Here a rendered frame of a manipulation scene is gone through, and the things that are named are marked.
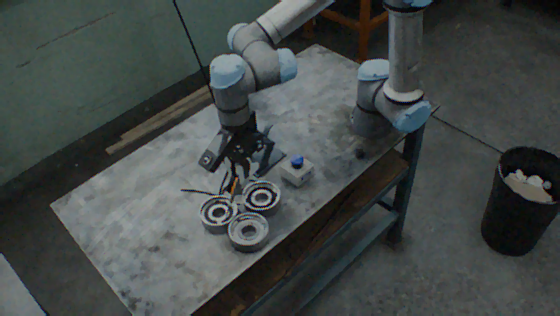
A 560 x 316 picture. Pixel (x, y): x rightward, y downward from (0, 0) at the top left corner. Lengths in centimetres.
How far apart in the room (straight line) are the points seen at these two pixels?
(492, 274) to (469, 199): 44
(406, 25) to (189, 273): 82
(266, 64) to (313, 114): 61
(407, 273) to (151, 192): 123
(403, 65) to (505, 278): 131
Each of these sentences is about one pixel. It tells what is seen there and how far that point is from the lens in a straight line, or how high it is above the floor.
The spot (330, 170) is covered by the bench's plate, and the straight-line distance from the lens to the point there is 141.
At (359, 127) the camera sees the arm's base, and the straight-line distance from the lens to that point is 152.
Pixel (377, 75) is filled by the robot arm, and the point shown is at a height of 103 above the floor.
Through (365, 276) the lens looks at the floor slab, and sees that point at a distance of 213.
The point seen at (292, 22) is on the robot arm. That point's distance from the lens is 114.
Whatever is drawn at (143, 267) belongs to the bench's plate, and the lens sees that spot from 127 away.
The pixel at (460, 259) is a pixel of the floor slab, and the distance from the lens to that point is 227.
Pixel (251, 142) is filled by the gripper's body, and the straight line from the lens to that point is 112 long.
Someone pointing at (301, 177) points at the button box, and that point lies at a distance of 135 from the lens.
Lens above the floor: 182
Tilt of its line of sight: 45 degrees down
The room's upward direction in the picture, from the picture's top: 5 degrees counter-clockwise
